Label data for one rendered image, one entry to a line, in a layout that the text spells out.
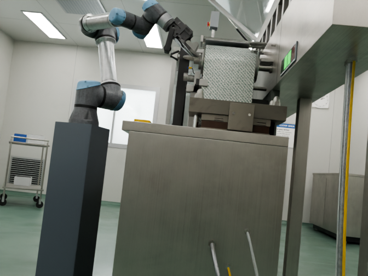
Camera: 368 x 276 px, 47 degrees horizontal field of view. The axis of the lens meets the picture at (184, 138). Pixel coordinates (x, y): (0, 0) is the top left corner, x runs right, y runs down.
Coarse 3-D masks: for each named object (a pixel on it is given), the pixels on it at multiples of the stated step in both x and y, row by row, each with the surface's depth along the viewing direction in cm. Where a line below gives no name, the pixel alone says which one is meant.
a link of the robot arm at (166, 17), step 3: (162, 15) 197; (165, 15) 197; (168, 15) 198; (162, 18) 197; (165, 18) 197; (168, 18) 197; (171, 18) 198; (159, 21) 198; (162, 21) 197; (165, 21) 197; (168, 21) 197; (159, 24) 199; (162, 24) 198; (165, 24) 198; (162, 27) 199
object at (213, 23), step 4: (212, 12) 255; (216, 12) 255; (212, 16) 254; (216, 16) 254; (212, 20) 254; (216, 20) 254; (208, 24) 256; (212, 24) 254; (216, 24) 254; (216, 28) 256
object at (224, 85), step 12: (204, 72) 193; (216, 72) 193; (228, 72) 193; (240, 72) 193; (216, 84) 192; (228, 84) 192; (240, 84) 192; (252, 84) 192; (204, 96) 192; (216, 96) 192; (228, 96) 192; (240, 96) 192
